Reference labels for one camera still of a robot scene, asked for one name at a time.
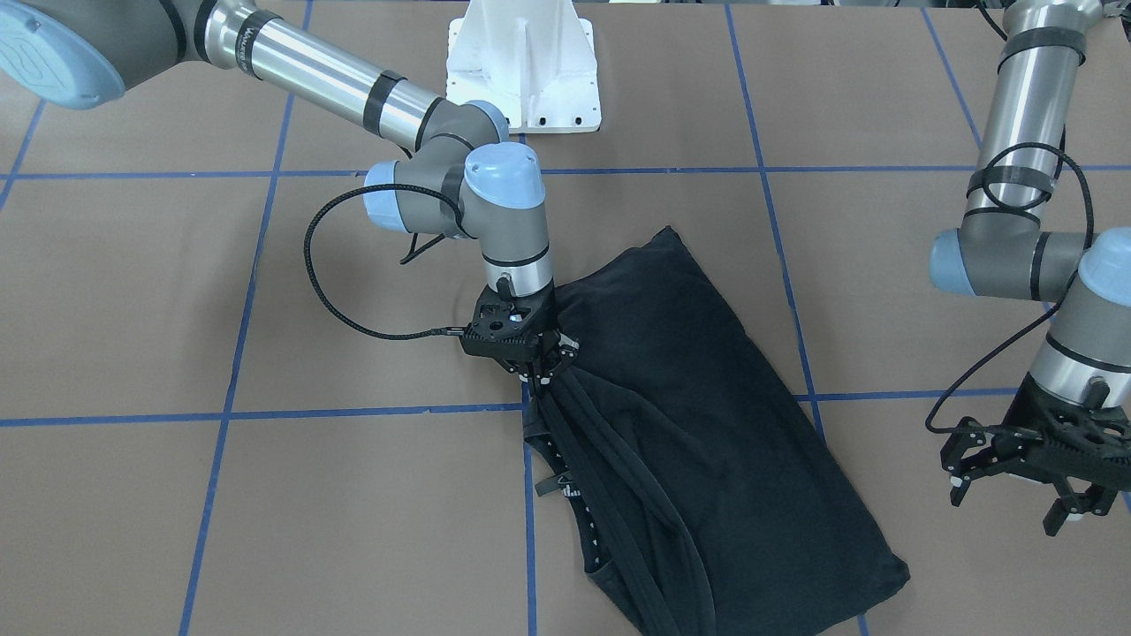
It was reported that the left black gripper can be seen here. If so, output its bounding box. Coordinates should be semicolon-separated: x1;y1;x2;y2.
940;377;1130;538

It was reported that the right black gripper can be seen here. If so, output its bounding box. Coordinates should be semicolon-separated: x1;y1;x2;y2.
459;287;581;394

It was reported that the black graphic t-shirt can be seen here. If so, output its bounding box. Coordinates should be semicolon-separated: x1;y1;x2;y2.
524;227;910;635

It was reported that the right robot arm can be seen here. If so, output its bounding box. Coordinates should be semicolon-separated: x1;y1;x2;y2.
1;1;581;396

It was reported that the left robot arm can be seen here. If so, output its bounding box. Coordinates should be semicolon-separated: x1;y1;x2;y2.
924;1;1130;536

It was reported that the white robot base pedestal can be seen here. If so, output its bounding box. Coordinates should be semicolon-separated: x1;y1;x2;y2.
444;1;603;134

